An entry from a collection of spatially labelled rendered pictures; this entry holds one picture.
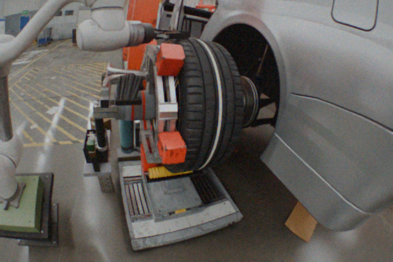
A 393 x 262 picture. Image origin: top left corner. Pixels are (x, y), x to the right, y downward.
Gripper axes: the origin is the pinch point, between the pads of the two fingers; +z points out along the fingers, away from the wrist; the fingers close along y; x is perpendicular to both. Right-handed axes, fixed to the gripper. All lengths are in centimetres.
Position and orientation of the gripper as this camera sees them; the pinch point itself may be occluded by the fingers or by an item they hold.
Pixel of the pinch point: (182, 34)
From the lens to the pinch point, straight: 74.6
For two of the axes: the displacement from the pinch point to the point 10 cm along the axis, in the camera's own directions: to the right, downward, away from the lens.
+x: 2.1, -8.2, -5.3
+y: 7.2, 5.0, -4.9
